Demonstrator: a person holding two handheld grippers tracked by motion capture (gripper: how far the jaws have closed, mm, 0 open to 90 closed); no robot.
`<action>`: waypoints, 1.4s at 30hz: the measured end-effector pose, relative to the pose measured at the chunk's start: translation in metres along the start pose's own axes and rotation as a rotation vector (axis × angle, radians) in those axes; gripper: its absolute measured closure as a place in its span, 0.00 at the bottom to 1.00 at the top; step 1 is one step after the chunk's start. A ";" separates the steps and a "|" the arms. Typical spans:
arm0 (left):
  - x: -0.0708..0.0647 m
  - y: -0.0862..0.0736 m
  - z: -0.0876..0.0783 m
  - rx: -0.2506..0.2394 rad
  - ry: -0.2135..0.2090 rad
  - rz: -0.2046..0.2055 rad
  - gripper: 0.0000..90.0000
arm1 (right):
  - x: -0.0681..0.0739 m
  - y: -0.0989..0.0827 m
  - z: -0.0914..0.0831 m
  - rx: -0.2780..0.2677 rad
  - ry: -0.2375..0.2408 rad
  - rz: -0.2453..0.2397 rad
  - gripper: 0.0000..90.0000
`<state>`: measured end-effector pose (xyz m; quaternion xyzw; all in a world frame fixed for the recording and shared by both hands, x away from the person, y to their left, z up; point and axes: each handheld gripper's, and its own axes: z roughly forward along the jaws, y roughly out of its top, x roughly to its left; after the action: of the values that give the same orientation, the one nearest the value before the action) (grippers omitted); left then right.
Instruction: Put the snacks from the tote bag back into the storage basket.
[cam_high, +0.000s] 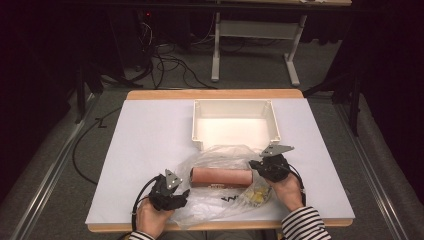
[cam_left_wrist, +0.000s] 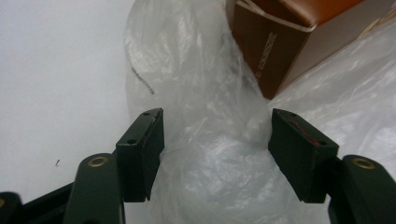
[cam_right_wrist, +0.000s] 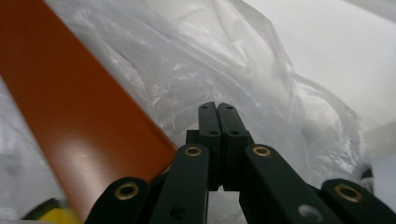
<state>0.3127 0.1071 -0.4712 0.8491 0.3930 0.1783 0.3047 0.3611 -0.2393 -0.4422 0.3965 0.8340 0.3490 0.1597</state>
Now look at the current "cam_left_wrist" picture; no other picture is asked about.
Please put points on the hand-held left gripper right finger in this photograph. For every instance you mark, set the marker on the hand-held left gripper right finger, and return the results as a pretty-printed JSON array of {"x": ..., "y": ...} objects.
[{"x": 302, "y": 155}]

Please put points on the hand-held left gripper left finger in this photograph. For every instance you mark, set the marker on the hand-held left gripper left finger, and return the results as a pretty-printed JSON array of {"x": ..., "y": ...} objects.
[{"x": 140, "y": 155}]

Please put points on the clear plastic bag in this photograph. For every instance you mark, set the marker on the clear plastic bag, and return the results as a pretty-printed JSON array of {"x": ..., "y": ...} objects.
[{"x": 205, "y": 93}]

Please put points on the brown cardboard box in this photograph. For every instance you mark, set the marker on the brown cardboard box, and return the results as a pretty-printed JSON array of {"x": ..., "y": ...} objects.
[{"x": 280, "y": 37}]

